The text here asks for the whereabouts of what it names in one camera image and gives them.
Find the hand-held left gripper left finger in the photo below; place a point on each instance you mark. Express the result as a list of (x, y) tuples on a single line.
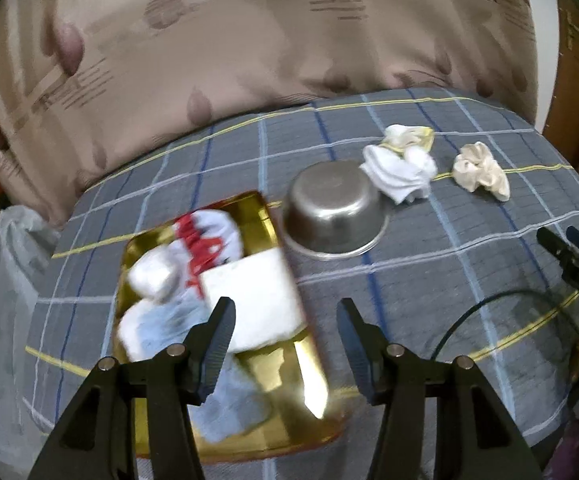
[(217, 345)]

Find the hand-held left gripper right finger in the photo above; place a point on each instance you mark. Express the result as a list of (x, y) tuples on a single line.
[(357, 345)]

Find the gold tin box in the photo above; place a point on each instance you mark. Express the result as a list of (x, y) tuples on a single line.
[(314, 375)]

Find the light blue towel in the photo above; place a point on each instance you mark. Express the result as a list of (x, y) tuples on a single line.
[(169, 320)]

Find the white towel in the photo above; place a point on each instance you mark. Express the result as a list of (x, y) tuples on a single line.
[(254, 290)]

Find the shiny white satin cloth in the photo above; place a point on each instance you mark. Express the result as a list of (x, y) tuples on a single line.
[(154, 275)]

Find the red and white ruffled cloth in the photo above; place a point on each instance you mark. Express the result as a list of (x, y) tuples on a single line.
[(209, 245)]

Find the grey plaid bed sheet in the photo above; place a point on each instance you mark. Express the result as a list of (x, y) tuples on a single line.
[(469, 260)]

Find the cream satin scrunchie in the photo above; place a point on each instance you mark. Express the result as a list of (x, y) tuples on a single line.
[(479, 170)]

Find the stainless steel bowl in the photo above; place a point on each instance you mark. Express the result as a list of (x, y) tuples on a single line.
[(334, 210)]

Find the white sock cloth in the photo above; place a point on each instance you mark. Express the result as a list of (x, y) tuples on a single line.
[(399, 175)]

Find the yellow trimmed white cloth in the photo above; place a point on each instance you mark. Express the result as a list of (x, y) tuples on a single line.
[(409, 135)]

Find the translucent plastic bag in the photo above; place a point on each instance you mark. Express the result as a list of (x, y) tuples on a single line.
[(9, 310)]

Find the beige leaf printed curtain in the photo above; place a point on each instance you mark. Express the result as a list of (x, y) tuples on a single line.
[(219, 60)]

